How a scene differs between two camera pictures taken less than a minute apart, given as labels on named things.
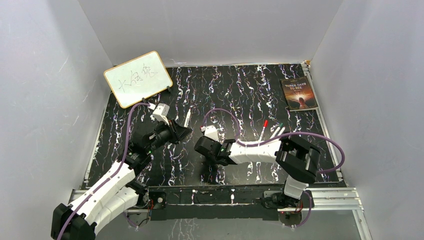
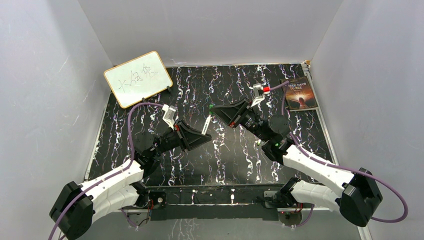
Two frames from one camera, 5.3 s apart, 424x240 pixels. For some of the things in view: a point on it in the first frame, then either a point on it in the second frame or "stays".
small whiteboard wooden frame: x=136 y=80 stays
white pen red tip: x=186 y=122 to x=206 y=125
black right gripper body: x=214 y=158 to x=251 y=121
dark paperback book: x=299 y=93 stays
